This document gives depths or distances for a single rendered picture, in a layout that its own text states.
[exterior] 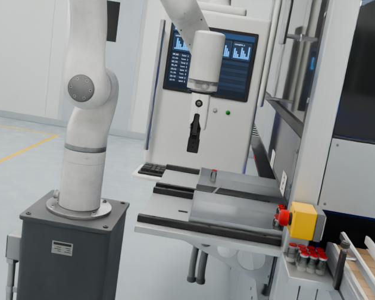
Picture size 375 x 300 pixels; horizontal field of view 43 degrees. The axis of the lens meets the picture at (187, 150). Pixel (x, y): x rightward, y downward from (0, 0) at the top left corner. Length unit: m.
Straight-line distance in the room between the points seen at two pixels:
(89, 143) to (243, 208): 0.57
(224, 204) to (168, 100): 0.80
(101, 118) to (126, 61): 5.52
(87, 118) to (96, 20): 0.27
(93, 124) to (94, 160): 0.10
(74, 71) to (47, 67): 5.96
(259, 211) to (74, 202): 0.60
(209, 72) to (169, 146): 1.03
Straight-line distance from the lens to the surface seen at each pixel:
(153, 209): 1.44
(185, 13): 1.29
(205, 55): 1.27
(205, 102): 1.27
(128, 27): 6.89
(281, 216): 1.19
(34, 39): 7.30
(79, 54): 1.29
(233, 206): 1.58
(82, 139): 1.33
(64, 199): 1.40
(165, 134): 2.25
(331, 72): 1.21
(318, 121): 1.22
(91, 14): 1.32
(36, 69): 7.30
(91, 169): 1.35
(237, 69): 2.19
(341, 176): 1.26
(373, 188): 1.29
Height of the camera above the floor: 1.36
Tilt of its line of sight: 12 degrees down
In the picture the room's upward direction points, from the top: 9 degrees clockwise
